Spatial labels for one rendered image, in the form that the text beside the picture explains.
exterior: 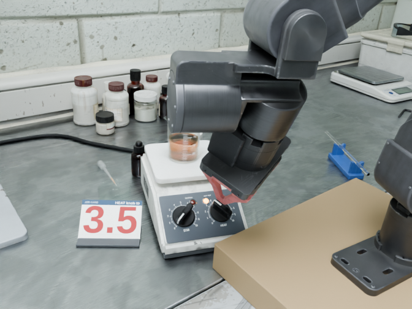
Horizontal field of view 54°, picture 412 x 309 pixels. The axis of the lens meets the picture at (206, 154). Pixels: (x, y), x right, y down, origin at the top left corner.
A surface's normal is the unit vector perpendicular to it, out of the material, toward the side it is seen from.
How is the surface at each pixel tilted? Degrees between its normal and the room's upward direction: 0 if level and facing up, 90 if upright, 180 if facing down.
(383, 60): 94
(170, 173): 0
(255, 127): 110
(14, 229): 0
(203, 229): 30
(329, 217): 0
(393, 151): 81
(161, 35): 90
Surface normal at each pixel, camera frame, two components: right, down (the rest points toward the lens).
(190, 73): 0.22, 0.48
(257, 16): -0.95, -0.11
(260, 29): -0.97, 0.08
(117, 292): 0.06, -0.89
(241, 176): 0.18, -0.56
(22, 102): 0.61, 0.40
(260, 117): -0.51, 0.65
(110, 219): 0.08, -0.38
